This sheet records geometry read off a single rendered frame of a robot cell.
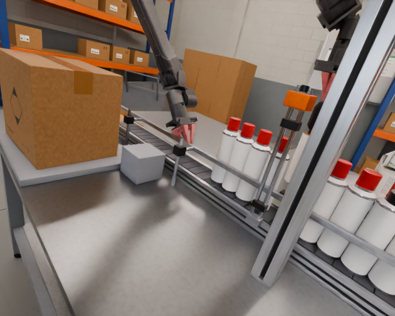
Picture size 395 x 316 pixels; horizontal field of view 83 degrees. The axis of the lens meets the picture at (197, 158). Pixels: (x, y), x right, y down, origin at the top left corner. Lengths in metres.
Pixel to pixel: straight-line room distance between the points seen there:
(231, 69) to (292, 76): 1.57
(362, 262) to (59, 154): 0.78
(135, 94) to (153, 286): 2.65
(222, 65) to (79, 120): 3.41
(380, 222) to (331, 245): 0.11
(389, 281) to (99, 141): 0.79
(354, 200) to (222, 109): 3.52
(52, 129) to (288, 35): 4.87
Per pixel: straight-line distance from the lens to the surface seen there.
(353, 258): 0.60
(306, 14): 5.24
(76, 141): 0.75
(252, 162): 0.61
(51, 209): 0.63
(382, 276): 0.60
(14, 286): 1.59
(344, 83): 0.39
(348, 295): 0.61
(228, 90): 3.90
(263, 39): 5.39
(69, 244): 0.53
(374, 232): 0.56
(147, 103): 2.89
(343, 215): 0.56
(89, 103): 0.73
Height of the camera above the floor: 1.20
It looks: 22 degrees down
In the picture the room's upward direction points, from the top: 13 degrees clockwise
